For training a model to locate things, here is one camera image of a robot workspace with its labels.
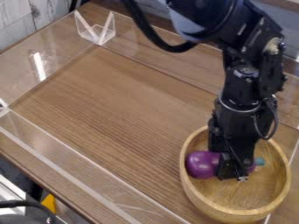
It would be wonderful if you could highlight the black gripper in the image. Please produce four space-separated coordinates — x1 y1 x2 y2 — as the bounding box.
208 96 277 181

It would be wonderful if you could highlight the purple toy eggplant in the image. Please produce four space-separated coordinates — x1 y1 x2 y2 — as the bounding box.
184 150 267 180

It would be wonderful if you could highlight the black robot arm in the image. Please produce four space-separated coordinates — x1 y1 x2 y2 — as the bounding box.
120 0 285 181

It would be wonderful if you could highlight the brown wooden bowl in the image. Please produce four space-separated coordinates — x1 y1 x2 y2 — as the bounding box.
179 127 292 224

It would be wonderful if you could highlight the clear acrylic tray wall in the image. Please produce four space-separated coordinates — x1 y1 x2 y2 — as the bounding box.
0 4 299 224

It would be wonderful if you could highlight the clear acrylic corner bracket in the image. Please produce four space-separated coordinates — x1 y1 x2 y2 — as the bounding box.
73 11 116 46

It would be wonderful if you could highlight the black cable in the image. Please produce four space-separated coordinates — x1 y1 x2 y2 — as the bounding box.
0 199 56 224

